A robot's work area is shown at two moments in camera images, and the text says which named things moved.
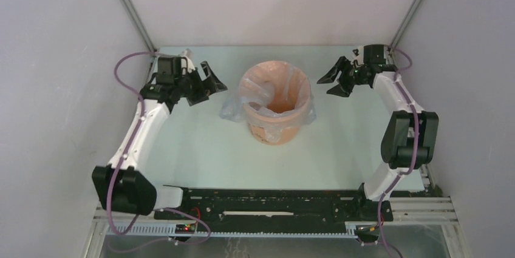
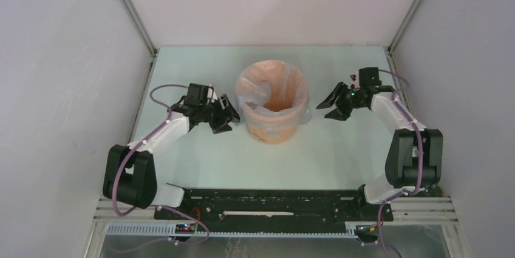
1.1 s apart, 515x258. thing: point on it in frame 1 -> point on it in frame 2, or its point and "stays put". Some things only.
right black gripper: (344, 64) -> (343, 113)
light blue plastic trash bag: (276, 96) stays put
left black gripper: (211, 82) -> (225, 115)
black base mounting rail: (276, 207) stays put
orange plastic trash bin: (276, 96) stays put
